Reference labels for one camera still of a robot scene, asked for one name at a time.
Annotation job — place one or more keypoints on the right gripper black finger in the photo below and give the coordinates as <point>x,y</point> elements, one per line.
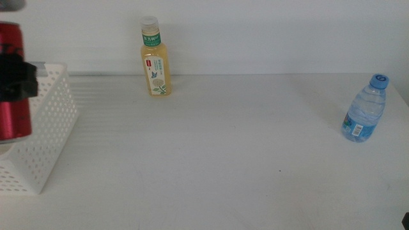
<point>406,222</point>

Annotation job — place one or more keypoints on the red cola can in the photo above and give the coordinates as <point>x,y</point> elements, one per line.
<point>12,118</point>

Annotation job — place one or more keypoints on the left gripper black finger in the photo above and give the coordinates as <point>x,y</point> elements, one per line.
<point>16,80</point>

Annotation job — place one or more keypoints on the yellow tea bottle green label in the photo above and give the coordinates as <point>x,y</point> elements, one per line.
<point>155,64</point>

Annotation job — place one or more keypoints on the clear water bottle blue cap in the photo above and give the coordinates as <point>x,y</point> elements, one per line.
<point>364,111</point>

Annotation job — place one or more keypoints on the white perforated plastic basket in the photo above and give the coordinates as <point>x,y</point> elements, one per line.
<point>51,127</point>

